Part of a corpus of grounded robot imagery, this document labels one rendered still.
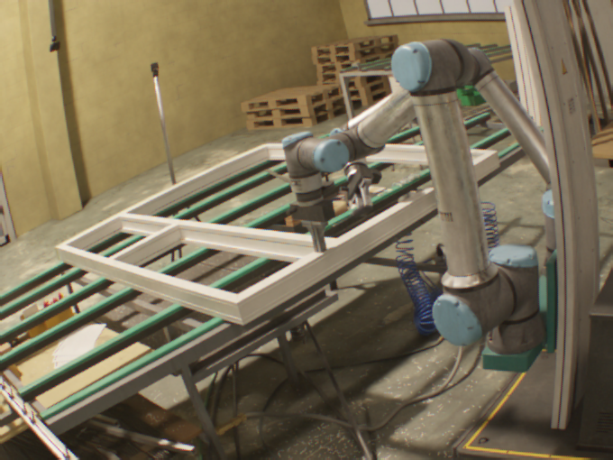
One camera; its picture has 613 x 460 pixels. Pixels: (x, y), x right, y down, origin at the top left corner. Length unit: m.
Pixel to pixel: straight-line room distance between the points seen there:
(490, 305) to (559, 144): 0.45
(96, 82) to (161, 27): 1.37
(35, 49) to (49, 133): 1.21
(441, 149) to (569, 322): 0.68
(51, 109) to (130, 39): 1.80
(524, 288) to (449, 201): 0.34
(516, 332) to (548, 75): 0.70
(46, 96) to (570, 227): 7.21
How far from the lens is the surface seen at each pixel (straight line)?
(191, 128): 10.00
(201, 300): 2.16
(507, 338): 1.88
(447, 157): 1.60
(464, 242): 1.65
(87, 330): 2.93
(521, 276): 1.80
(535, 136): 2.38
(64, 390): 2.48
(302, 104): 9.40
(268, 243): 2.50
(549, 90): 1.73
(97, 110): 9.12
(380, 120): 1.97
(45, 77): 8.33
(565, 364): 2.04
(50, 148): 8.33
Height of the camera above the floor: 1.69
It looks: 18 degrees down
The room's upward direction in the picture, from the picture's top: 12 degrees counter-clockwise
